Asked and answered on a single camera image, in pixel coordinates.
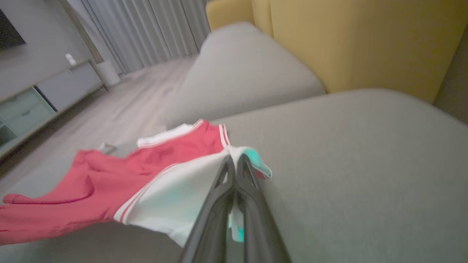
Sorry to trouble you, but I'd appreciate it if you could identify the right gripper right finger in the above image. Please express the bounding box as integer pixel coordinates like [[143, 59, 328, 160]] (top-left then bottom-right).
[[237, 154, 293, 263]]

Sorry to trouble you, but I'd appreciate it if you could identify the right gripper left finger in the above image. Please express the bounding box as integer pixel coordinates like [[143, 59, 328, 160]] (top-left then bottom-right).
[[179, 155, 237, 263]]

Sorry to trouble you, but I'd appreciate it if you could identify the red garment with white trim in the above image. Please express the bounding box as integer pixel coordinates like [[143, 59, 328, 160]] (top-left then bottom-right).
[[0, 118, 273, 249]]

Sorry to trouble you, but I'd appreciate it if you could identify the large grey sofa seat cushion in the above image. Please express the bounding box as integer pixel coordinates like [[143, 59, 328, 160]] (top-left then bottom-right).
[[0, 88, 468, 263]]

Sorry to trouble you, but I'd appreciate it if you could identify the small grey sofa seat cushion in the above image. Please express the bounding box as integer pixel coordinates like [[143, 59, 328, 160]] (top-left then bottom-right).
[[165, 22, 327, 129]]

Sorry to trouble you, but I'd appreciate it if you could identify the white ribbed bin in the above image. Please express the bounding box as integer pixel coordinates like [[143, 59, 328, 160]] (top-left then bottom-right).
[[95, 59, 121, 87]]

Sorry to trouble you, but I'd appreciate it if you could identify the grey low tv cabinet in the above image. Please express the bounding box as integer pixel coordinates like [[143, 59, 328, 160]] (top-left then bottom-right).
[[0, 60, 107, 160]]

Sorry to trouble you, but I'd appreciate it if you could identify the grey pleated curtain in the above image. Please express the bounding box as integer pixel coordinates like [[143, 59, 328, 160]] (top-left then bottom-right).
[[67, 0, 212, 74]]

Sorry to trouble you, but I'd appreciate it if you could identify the yellow sofa backrest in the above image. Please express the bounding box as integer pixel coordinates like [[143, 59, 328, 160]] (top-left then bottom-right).
[[205, 0, 468, 104]]

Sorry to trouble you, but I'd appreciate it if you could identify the black television screen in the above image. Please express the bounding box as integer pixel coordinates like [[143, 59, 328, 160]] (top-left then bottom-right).
[[0, 7, 27, 51]]

